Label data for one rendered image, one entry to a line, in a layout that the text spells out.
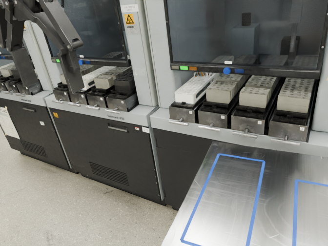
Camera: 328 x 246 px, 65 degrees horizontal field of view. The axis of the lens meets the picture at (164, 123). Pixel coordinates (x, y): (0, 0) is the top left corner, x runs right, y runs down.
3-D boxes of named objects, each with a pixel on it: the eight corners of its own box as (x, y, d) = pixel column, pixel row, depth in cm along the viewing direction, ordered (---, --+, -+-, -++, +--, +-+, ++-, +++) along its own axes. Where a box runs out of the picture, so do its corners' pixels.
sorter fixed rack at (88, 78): (106, 74, 182) (104, 65, 179) (117, 75, 177) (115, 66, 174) (74, 90, 161) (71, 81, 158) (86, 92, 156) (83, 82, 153)
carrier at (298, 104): (308, 111, 102) (311, 97, 99) (307, 113, 100) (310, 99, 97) (276, 107, 108) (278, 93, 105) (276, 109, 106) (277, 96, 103)
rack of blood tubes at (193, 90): (199, 82, 148) (199, 71, 145) (216, 83, 143) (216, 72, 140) (175, 104, 126) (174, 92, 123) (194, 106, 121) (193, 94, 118)
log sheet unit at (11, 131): (5, 135, 241) (-12, 100, 223) (22, 141, 227) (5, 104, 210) (3, 136, 239) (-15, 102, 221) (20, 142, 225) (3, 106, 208)
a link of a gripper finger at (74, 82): (71, 48, 44) (73, 48, 44) (82, 87, 48) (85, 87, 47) (56, 53, 42) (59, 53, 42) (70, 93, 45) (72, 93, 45)
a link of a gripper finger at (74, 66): (67, 39, 42) (80, 39, 41) (76, 69, 45) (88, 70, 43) (60, 42, 41) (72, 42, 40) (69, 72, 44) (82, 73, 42)
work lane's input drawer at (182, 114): (218, 72, 177) (217, 59, 173) (238, 73, 170) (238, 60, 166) (165, 123, 125) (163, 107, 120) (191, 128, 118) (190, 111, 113)
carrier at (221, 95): (231, 102, 117) (232, 90, 114) (230, 104, 115) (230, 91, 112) (207, 99, 122) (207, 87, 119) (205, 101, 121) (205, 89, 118)
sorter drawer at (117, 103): (167, 69, 197) (166, 57, 192) (183, 70, 190) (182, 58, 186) (103, 112, 144) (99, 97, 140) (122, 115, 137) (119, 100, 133)
